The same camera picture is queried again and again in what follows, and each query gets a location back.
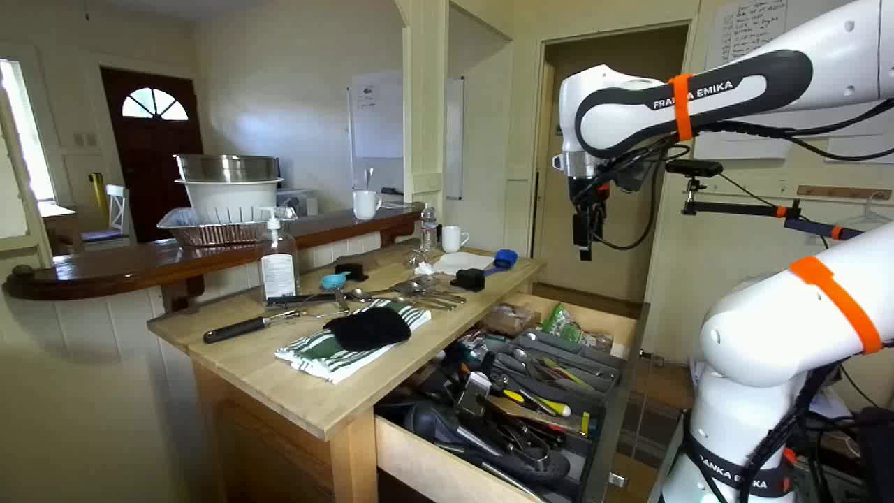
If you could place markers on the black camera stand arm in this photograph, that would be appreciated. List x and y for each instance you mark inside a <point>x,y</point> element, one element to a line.
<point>743,212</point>

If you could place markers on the small black box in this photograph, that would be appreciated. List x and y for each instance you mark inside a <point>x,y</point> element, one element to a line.
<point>468,280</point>

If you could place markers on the clear hand sanitizer pump bottle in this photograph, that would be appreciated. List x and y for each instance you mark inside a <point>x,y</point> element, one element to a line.
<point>278,270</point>

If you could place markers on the white wall board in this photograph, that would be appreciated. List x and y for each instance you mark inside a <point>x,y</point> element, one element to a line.
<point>377,115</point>

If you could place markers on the black cloth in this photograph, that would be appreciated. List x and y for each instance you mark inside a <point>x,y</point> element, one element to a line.
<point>366,329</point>

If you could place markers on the green and white folded towel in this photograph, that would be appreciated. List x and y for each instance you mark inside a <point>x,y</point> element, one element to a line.
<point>310,356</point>

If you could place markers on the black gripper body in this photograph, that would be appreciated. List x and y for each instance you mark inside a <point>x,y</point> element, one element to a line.
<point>587,212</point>

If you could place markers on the green packet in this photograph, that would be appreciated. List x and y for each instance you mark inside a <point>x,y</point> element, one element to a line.
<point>561,325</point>

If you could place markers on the dark brown arched window door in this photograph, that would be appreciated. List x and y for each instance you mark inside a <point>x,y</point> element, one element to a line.
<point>149,159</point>

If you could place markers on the white chair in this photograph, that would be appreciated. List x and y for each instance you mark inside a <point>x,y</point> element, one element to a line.
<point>117,208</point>

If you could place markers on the white colander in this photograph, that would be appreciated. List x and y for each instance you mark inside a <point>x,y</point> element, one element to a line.
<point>230,201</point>

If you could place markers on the teal small object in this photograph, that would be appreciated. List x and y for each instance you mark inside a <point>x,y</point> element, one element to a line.
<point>332,280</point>

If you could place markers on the handwritten paper sheet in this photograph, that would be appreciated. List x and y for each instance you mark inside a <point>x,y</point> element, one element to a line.
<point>750,32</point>

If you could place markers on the grey utensil organiser tray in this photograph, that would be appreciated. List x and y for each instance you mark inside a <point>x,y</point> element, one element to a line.
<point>577,372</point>

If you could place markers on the black ladle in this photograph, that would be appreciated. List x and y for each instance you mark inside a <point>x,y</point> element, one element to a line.
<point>485,444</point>

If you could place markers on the small black object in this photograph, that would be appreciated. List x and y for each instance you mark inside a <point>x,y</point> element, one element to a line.
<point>353,272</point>

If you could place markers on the wooden drawer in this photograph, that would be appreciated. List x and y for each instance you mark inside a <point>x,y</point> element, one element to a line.
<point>436,466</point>

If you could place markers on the wooden wall rail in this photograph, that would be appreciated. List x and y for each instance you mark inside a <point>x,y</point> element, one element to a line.
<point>841,195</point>

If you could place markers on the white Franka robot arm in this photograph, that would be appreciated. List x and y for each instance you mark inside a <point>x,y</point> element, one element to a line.
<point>771,336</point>

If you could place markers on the clear plastic water bottle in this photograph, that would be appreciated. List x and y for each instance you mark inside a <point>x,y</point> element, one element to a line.
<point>426,238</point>

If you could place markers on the dark wooden bar counter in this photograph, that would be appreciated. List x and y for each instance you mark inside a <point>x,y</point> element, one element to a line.
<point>156,261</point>

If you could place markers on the stainless steel mixing bowl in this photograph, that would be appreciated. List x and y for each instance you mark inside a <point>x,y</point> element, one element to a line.
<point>226,168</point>

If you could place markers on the light wooden island table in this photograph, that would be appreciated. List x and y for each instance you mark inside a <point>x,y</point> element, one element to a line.
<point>279,381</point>

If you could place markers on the blue round object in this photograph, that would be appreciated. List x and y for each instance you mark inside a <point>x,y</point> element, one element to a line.
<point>503,259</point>

